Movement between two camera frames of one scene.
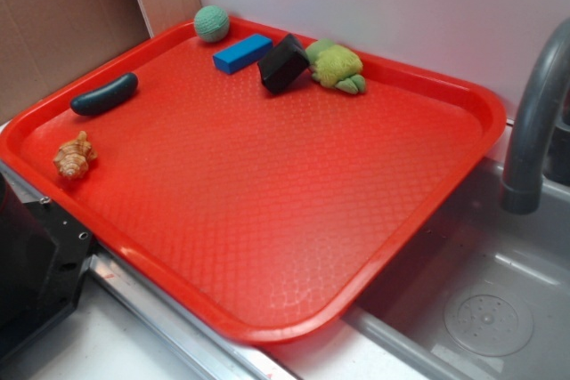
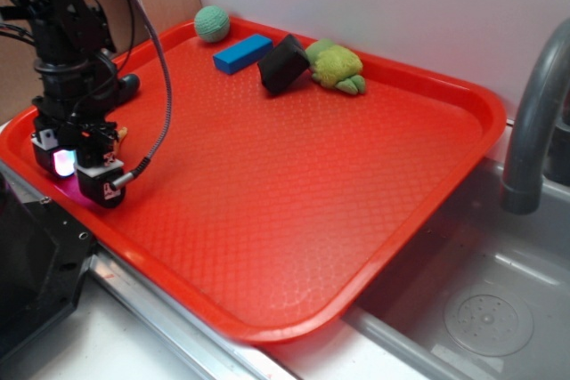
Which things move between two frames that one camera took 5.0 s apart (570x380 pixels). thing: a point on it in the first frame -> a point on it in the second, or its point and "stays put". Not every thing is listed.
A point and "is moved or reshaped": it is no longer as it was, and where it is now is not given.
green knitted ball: x=211 y=23 stays put
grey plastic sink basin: x=484 y=292 stays put
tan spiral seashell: x=73 y=157 is moved or reshaped
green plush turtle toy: x=335 y=66 stays put
